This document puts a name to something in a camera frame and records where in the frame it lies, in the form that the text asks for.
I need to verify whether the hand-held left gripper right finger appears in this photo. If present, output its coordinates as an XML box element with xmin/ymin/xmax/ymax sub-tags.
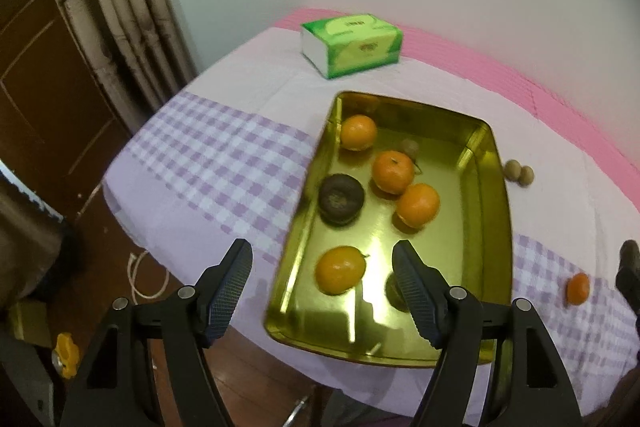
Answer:
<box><xmin>391</xmin><ymin>239</ymin><xmax>583</xmax><ymax>427</ymax></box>

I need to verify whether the orange mandarin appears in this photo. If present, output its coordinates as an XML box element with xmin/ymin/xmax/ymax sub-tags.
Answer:
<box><xmin>315</xmin><ymin>246</ymin><xmax>366</xmax><ymax>295</ymax></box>
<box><xmin>371</xmin><ymin>150</ymin><xmax>416</xmax><ymax>195</ymax></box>
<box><xmin>396</xmin><ymin>183</ymin><xmax>441</xmax><ymax>229</ymax></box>
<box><xmin>566</xmin><ymin>272</ymin><xmax>591</xmax><ymax>306</ymax></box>
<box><xmin>340</xmin><ymin>114</ymin><xmax>378</xmax><ymax>152</ymax></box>

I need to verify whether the olive cardboard box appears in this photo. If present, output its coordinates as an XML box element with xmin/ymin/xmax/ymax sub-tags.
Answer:
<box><xmin>7</xmin><ymin>302</ymin><xmax>53</xmax><ymax>348</ymax></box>

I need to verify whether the green tissue pack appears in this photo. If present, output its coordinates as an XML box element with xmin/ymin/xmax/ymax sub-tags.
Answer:
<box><xmin>300</xmin><ymin>13</ymin><xmax>403</xmax><ymax>80</ymax></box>

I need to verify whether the beige patterned curtain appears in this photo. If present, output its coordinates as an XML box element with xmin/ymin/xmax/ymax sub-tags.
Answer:
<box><xmin>40</xmin><ymin>0</ymin><xmax>198</xmax><ymax>148</ymax></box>

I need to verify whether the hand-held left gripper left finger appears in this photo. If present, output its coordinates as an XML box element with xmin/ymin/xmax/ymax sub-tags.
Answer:
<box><xmin>60</xmin><ymin>238</ymin><xmax>253</xmax><ymax>427</ymax></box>

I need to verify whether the dark brown round fruit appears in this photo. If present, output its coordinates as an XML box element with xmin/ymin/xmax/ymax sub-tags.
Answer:
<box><xmin>385</xmin><ymin>271</ymin><xmax>411</xmax><ymax>310</ymax></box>
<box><xmin>319</xmin><ymin>174</ymin><xmax>365</xmax><ymax>225</ymax></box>

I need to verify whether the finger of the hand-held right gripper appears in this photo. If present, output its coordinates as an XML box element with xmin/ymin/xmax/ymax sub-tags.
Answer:
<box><xmin>616</xmin><ymin>239</ymin><xmax>640</xmax><ymax>323</ymax></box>

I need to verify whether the metal tube frame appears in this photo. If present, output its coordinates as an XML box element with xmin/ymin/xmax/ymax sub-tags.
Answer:
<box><xmin>284</xmin><ymin>394</ymin><xmax>321</xmax><ymax>427</ymax></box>

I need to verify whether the dark cloth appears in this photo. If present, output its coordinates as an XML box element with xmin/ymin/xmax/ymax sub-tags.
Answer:
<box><xmin>0</xmin><ymin>162</ymin><xmax>78</xmax><ymax>313</ymax></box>

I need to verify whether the white cable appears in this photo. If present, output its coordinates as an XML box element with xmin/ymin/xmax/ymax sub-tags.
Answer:
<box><xmin>129</xmin><ymin>251</ymin><xmax>171</xmax><ymax>299</ymax></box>

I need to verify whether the yellow plastic knob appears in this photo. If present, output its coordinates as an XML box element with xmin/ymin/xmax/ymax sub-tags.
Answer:
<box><xmin>54</xmin><ymin>333</ymin><xmax>81</xmax><ymax>378</ymax></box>

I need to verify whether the gold metal tin tray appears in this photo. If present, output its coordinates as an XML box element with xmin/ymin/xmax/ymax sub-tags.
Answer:
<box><xmin>263</xmin><ymin>91</ymin><xmax>513</xmax><ymax>368</ymax></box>

